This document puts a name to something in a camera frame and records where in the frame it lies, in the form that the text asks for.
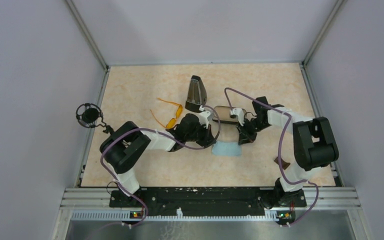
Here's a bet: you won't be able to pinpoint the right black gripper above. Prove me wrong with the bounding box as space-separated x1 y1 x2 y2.
235 117 272 146

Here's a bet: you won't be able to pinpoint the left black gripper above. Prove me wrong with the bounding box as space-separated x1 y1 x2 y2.
185 121 216 147

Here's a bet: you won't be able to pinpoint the blue cleaning cloth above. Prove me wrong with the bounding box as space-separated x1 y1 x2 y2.
211 141 242 157

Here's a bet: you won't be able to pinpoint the orange sunglasses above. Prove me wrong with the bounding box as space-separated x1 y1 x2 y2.
149 98 184 129

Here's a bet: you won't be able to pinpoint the black glasses case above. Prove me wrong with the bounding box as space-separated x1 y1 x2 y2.
212 105 239 125

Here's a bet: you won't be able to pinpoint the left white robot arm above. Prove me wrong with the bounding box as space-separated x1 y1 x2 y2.
99 113 217 207

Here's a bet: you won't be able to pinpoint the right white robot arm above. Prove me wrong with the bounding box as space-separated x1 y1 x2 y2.
230 96 339 209

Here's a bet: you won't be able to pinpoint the black metronome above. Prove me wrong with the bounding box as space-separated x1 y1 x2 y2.
185 75 208 113

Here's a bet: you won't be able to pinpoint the small brown holder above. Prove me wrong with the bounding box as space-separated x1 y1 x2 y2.
273 156 291 170

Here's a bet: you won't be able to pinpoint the black microphone on tripod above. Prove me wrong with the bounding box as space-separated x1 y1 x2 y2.
75 103 115 135

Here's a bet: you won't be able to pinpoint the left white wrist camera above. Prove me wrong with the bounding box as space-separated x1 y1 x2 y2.
197 105 214 129

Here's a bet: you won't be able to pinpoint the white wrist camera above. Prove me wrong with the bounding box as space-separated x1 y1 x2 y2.
229 107 246 127
197 105 214 129

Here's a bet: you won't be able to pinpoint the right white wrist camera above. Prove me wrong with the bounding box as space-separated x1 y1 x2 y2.
229 107 246 127

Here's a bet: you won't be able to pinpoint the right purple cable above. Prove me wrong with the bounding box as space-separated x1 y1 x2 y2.
224 87 320 228

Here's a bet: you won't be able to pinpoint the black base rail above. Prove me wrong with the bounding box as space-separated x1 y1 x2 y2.
109 186 307 217

